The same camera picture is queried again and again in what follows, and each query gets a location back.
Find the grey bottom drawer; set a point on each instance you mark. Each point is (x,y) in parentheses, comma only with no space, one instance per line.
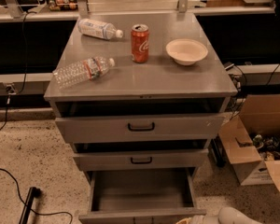
(151,196)

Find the grey drawer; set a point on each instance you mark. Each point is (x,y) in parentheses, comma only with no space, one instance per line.
(113,129)
(132,160)
(151,196)

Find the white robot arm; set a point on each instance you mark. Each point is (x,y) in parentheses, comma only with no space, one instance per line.
(226,215)

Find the grey top drawer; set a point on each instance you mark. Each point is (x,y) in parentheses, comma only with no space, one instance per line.
(113,129)

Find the grey middle drawer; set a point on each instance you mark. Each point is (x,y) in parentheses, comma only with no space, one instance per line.
(132,160)

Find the grey metal drawer cabinet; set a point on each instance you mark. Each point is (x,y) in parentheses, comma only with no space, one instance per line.
(158,87)

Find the open cardboard box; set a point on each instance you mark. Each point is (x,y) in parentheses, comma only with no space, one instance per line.
(260,114)

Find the black bar on floor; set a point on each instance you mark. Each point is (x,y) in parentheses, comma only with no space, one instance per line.
(33,193)

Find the white paper bowl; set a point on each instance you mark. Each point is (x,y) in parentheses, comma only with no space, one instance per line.
(186,51)

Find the clear crushed water bottle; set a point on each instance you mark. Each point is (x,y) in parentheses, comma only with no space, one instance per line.
(84,70)

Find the red soda can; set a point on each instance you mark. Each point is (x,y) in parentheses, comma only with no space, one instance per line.
(139,43)

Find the white labelled water bottle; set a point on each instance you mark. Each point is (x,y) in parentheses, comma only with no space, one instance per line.
(99,29)

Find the power strip with cables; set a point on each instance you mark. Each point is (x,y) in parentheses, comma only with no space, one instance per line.
(239,80)

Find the wall power outlet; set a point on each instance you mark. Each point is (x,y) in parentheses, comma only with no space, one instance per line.
(10,88)

